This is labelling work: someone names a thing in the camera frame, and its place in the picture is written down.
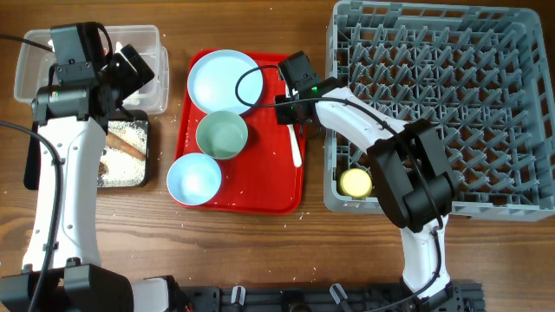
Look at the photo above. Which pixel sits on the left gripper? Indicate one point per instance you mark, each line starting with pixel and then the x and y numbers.
pixel 131 81

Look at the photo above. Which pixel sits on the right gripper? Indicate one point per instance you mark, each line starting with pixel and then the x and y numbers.
pixel 283 116

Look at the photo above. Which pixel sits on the white napkin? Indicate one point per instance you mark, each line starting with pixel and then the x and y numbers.
pixel 134 99

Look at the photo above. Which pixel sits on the white plastic spoon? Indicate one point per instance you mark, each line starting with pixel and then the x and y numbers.
pixel 295 150

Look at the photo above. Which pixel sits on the green bowl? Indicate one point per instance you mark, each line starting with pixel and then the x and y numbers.
pixel 222 135

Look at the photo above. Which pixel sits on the yellow plastic cup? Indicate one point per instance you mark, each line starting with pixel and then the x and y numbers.
pixel 356 183

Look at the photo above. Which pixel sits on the white rice pile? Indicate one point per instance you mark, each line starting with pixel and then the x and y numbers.
pixel 126 164

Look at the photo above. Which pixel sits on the brown food chunk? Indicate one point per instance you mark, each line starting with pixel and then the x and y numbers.
pixel 102 169

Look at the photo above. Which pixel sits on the light blue rice bowl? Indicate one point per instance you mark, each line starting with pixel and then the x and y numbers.
pixel 194 179

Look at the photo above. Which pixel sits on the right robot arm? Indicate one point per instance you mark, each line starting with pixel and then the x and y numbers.
pixel 414 182

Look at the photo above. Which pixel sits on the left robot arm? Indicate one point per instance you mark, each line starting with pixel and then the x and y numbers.
pixel 62 268

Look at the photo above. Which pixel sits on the black waste tray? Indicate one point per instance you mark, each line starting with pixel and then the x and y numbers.
pixel 126 151

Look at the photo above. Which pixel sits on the grey dishwasher rack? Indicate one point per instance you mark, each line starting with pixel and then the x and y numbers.
pixel 480 75

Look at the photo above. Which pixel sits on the red serving tray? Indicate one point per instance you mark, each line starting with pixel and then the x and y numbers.
pixel 262 178

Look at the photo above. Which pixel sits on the light blue plate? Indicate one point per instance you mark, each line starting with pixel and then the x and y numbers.
pixel 212 80

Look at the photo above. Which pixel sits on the clear plastic bin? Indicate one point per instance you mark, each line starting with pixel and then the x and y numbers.
pixel 32 69

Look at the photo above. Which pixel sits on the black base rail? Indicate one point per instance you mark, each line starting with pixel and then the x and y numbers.
pixel 456 297

